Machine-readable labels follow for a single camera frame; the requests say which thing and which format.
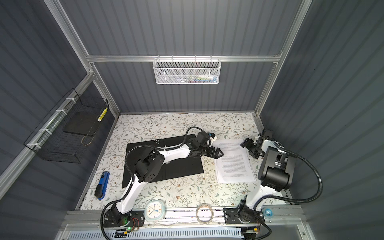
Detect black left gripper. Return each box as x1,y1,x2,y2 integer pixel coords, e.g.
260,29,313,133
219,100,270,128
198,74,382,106
198,146,225,159

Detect white printed paper files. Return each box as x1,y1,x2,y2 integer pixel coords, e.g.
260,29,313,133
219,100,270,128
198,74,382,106
213,139,256,184

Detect blue folder with black inside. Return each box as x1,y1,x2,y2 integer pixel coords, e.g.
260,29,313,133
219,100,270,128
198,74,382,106
121,133,205,189

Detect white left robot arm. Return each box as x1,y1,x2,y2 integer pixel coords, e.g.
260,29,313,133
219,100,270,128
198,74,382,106
115,131,224,215

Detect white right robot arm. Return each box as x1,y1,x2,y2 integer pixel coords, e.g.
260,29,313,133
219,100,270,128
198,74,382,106
238,129,297,223

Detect blue tape roll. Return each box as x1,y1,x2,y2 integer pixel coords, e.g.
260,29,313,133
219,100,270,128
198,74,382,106
263,208,274,219

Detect white square clock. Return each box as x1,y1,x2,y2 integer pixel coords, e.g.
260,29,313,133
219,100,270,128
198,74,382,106
145,200,166,222

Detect blue and black stapler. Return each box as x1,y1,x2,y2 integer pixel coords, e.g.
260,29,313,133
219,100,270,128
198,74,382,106
94,171,110,200

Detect yellow marker pen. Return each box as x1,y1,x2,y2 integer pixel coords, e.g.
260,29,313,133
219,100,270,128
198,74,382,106
97,107,108,122

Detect black foam pad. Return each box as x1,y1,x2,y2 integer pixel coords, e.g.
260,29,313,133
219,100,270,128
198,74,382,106
63,112,101,137

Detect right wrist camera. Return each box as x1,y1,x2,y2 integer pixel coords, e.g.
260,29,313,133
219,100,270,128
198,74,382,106
255,134,264,145

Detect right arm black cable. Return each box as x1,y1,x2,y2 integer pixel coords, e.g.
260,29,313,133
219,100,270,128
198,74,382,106
253,146,324,211

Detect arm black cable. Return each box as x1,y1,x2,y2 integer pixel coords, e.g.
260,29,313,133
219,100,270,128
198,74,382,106
253,146,324,211
99,125,208,240

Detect clear tape ring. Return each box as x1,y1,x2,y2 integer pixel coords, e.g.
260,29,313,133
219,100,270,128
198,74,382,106
195,203,215,224

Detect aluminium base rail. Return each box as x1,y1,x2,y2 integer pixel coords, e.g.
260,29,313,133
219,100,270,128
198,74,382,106
60,205,307,231

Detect white ventilated cable duct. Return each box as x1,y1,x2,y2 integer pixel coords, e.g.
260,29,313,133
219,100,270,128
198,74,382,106
67,227,244,240

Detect white wire mesh basket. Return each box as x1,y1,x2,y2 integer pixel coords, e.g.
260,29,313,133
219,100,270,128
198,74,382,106
153,59,222,85

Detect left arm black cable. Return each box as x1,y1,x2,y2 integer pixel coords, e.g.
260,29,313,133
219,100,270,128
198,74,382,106
99,125,208,240

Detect black wire basket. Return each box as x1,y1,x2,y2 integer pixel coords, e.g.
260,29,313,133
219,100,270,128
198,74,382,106
24,90,109,164

